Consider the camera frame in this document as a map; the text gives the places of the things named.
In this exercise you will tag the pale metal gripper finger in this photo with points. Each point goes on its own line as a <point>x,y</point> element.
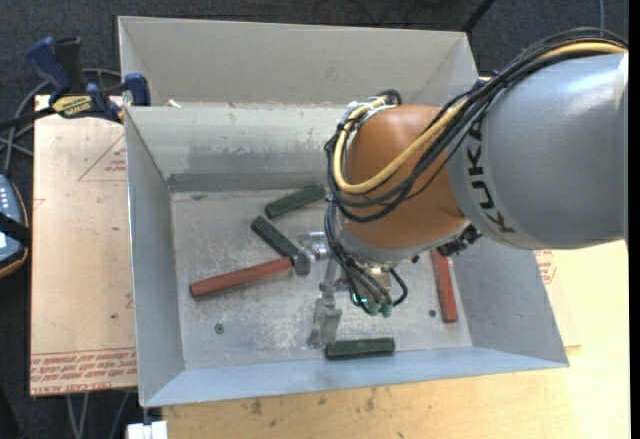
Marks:
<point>303,264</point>
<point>327,322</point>

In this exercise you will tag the dark green flat block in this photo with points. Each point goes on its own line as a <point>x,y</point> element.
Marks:
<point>360,348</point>
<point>272,236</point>
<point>296,201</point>

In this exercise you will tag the red-brown flat block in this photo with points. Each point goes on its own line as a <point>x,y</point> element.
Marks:
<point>445,287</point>
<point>235,278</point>

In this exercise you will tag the grey metal bin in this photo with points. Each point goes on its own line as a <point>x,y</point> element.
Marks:
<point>260,317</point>

